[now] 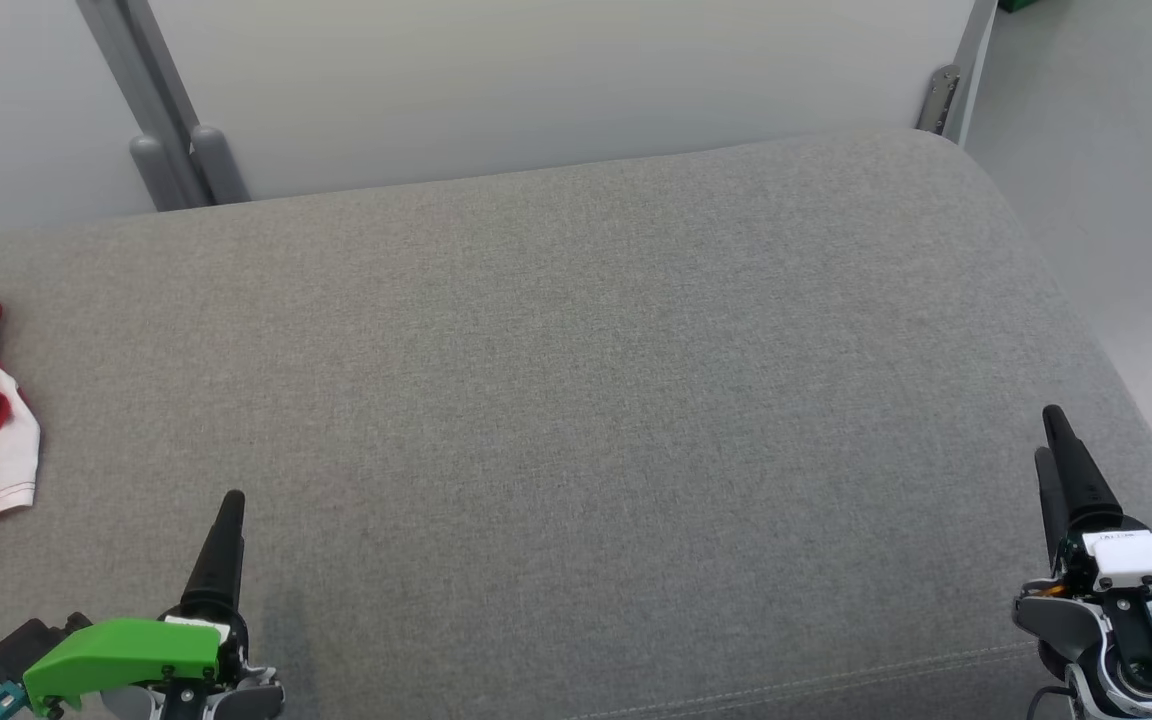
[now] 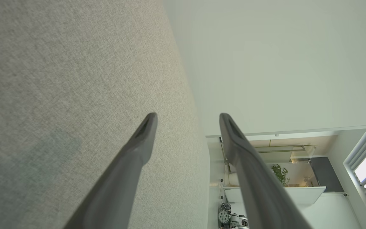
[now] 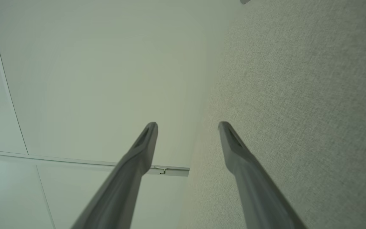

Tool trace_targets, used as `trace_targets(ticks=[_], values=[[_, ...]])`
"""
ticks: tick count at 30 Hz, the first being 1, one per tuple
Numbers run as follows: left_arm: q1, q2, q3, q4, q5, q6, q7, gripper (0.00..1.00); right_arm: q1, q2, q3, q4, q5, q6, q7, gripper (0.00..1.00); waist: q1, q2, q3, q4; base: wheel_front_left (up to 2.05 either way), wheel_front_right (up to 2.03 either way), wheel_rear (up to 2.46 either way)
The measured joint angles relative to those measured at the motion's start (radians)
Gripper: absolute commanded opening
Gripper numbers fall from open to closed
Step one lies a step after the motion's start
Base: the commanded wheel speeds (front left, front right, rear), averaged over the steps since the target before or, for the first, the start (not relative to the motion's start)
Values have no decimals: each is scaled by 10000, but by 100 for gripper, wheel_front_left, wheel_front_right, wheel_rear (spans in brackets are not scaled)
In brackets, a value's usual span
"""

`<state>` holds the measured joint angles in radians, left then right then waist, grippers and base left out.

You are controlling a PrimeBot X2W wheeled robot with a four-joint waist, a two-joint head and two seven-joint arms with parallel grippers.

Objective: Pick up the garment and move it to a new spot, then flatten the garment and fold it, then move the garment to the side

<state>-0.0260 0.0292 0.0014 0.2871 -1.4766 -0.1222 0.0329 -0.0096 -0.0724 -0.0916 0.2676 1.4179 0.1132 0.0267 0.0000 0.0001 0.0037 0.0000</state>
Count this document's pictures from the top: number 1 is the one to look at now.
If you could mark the grey partition post with feet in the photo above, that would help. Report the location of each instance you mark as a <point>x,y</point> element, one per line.
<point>161,120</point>

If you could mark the grey fabric sofa cushion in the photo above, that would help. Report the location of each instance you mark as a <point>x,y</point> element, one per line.
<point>576,420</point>

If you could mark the grey partition post with hinge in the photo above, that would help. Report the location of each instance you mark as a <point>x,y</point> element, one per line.
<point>956,90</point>

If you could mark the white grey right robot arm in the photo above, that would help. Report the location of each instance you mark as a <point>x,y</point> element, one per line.
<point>1136,650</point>

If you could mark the green box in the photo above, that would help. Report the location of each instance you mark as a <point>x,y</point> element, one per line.
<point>1016,4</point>

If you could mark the green-band left gripper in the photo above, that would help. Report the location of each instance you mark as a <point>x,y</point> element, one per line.
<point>116,650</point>

